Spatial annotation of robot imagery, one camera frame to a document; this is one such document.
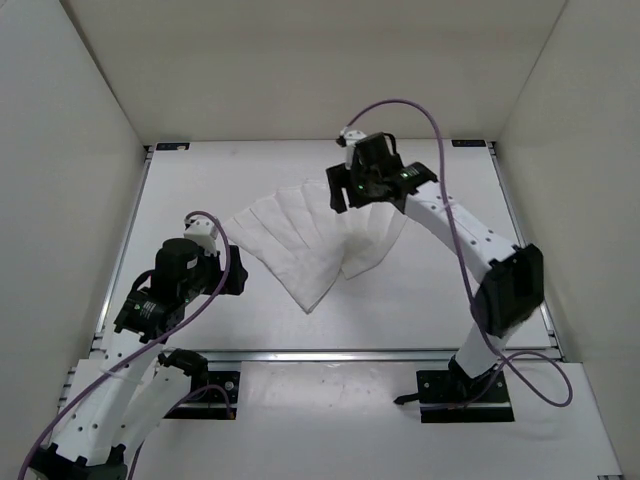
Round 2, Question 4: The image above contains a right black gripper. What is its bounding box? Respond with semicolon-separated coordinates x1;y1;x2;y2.
330;161;382;215

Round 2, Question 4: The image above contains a white pleated skirt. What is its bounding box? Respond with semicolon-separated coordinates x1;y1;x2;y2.
223;181;406;314

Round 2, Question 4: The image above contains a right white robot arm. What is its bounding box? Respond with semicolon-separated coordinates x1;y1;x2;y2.
326;130;544;401

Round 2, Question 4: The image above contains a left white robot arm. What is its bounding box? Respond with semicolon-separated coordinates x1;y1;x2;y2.
18;234;248;479

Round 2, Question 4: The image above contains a right corner label sticker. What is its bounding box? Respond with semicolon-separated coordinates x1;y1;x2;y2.
451;139;486;148

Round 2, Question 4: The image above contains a corner label sticker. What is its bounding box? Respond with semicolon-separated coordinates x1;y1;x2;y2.
451;139;486;148
155;142;190;151

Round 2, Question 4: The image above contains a left corner label sticker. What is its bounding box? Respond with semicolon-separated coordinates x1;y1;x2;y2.
155;142;190;151

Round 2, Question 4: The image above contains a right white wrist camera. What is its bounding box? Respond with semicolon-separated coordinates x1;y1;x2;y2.
335;127;367;148

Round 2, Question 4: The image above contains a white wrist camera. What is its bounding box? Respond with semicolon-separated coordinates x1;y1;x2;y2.
335;127;367;148
183;215;219;256

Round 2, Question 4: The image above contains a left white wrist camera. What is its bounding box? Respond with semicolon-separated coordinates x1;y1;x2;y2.
183;215;219;256

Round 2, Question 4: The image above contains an aluminium front rail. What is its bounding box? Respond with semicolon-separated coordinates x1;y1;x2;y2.
89;344;566;365

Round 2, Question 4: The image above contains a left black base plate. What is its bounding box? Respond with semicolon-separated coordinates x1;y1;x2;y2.
164;363;241;421

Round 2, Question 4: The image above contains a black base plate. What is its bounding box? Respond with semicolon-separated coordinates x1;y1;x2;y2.
164;363;241;421
394;370;515;424

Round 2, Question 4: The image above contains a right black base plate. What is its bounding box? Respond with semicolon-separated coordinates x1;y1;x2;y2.
394;370;515;424

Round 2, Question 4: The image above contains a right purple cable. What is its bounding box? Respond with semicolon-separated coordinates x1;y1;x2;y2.
344;99;574;407

